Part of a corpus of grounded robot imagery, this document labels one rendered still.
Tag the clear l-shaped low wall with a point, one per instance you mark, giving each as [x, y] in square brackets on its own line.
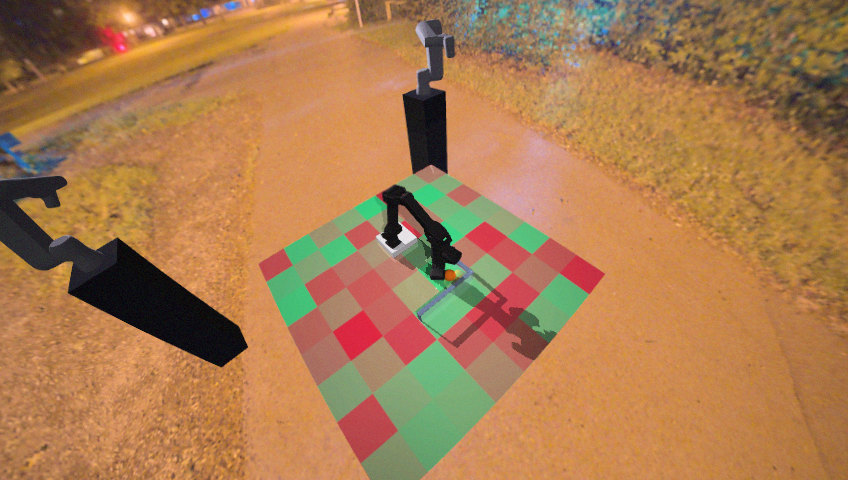
[451, 294]

